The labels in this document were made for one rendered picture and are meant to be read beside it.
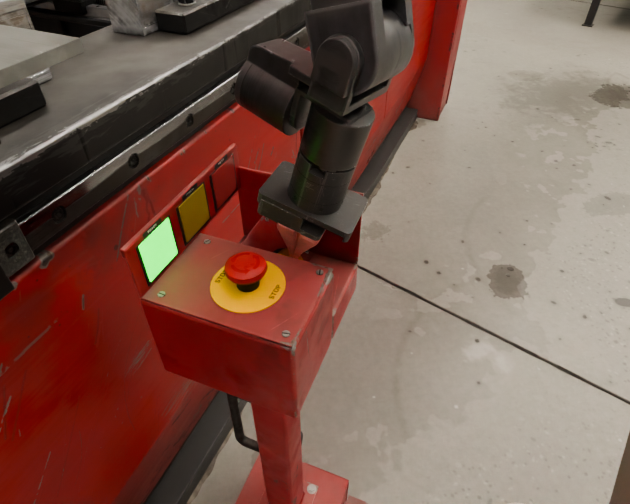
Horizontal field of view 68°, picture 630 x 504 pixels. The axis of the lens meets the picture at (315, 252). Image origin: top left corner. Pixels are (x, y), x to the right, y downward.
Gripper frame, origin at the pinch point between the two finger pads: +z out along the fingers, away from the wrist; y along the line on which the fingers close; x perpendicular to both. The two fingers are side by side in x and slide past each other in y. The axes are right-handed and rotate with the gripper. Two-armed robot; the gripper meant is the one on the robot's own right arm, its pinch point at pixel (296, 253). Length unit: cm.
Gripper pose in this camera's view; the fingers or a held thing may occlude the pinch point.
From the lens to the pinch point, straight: 54.9
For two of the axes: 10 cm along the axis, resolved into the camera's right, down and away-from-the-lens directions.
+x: -3.6, 6.3, -6.9
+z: -2.4, 6.5, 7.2
